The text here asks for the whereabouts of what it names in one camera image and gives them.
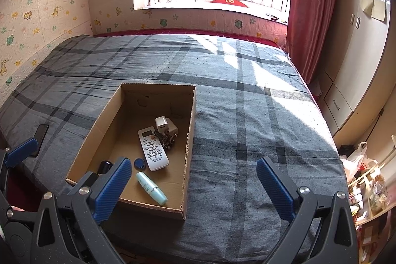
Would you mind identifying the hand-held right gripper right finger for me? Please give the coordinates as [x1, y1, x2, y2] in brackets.
[256, 157, 359, 264]

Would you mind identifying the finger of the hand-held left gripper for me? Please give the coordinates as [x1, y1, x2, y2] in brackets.
[0, 132, 38, 194]

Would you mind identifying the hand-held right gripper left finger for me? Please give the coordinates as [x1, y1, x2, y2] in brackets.
[31, 157, 133, 264]

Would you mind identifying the pale green tube bottle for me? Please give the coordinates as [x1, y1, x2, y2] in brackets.
[136, 171, 168, 206]

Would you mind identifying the brown cardboard box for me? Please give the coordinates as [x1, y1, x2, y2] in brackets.
[66, 83, 197, 221]

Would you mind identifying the white remote control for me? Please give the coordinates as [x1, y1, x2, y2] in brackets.
[138, 126, 171, 172]

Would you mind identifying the dark key bunch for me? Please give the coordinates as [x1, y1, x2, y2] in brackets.
[162, 131, 177, 150]

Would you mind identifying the white charger plug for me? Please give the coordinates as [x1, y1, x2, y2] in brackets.
[155, 116, 179, 138]

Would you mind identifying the small black glossy object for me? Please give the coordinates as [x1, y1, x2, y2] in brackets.
[97, 160, 114, 176]

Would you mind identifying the black smartphone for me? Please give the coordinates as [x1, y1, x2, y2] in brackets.
[32, 124, 50, 157]

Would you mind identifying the grey plaid bedsheet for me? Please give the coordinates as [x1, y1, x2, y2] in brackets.
[0, 33, 345, 264]

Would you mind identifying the white plastic bag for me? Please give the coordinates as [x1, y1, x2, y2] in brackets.
[340, 142, 378, 182]

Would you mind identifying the wooden shelf rack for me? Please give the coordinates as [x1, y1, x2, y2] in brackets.
[348, 134, 396, 234]

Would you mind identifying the clear plastic bag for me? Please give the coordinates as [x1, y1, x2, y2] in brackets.
[370, 174, 388, 212]

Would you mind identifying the beige wardrobe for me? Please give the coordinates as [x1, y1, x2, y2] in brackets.
[319, 0, 392, 138]

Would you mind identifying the red curtain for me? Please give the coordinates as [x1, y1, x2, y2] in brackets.
[285, 0, 341, 85]

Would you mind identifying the red window decoration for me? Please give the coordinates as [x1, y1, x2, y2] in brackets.
[209, 0, 249, 8]

